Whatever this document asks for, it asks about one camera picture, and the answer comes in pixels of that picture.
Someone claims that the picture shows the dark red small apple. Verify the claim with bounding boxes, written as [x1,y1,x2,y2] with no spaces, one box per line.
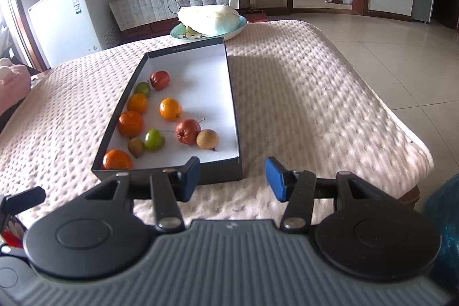
[150,71,170,91]

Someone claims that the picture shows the green fruit with stem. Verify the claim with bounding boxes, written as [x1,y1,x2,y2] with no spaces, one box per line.
[134,81,151,98]

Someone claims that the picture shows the grey cardboard box lid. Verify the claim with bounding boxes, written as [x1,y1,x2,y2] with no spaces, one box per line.
[91,38,244,185]

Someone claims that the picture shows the pink plush toy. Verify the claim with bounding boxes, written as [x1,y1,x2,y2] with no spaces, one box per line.
[0,57,31,115]

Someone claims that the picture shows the light blue cartoon plate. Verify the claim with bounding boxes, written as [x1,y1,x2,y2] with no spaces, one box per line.
[170,15,248,42]

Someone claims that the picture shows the napa cabbage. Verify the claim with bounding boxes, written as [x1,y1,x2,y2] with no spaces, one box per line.
[177,5,240,36]

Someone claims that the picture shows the pink quilted table cover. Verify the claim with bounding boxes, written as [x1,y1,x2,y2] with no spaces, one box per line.
[1,20,434,225]

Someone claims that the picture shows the large orange tangerine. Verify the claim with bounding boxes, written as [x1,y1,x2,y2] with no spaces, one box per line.
[102,149,133,170]

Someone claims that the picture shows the cloth covered tv cabinet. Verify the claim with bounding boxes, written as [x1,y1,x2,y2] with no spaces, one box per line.
[110,0,240,42]

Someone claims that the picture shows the brown kiwi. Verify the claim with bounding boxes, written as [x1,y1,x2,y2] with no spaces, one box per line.
[128,137,145,158]
[196,129,219,151]

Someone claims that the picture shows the small orange tangerine back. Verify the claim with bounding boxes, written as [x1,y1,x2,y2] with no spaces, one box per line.
[127,93,149,115]

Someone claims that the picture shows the green round fruit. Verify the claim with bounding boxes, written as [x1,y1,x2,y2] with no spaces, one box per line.
[144,129,166,151]

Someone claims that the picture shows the red apple with stem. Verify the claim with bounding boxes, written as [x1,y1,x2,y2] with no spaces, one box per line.
[175,118,205,146]

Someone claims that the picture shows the orange tangerine with leaf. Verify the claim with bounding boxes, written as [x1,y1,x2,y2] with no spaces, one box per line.
[117,111,144,137]

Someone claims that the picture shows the white chest freezer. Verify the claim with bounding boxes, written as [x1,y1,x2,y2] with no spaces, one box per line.
[28,0,120,68]

